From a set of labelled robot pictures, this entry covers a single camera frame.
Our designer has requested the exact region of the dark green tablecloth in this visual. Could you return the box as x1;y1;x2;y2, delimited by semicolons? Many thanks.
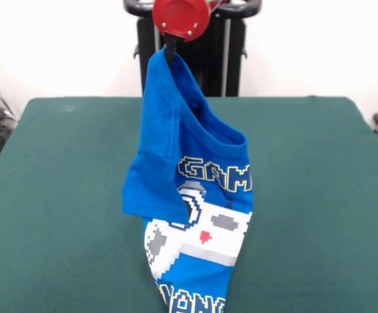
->
0;95;378;313

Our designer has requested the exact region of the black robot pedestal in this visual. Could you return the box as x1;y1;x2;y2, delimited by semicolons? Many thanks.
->
123;0;262;98

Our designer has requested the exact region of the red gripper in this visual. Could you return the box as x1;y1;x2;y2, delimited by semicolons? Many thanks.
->
151;0;212;62

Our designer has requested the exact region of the blue printed t-shirt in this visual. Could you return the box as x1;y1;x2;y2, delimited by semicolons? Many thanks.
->
121;48;254;313

